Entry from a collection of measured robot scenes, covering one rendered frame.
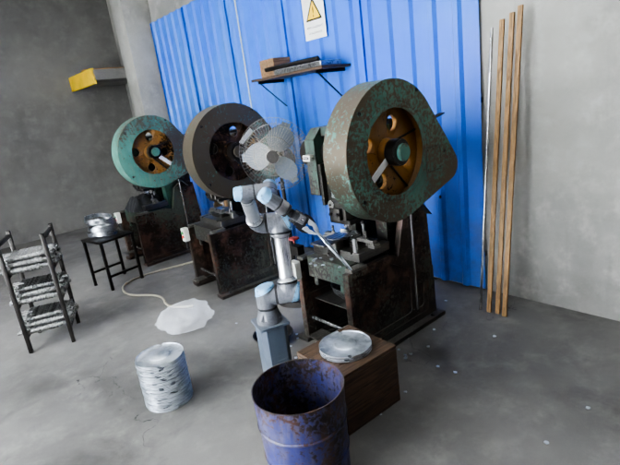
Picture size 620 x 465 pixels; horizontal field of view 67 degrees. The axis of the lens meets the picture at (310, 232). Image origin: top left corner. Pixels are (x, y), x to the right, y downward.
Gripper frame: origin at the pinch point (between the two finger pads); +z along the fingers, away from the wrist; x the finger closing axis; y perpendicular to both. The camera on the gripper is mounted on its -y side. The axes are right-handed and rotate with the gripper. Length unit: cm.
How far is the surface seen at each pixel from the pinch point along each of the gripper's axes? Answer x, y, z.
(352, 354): 42, -14, 51
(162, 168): 36, 364, -45
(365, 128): -61, 16, -4
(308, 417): 65, -59, 18
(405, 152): -67, 18, 26
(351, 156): -43.7, 11.3, -3.1
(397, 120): -83, 35, 18
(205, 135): -16, 183, -50
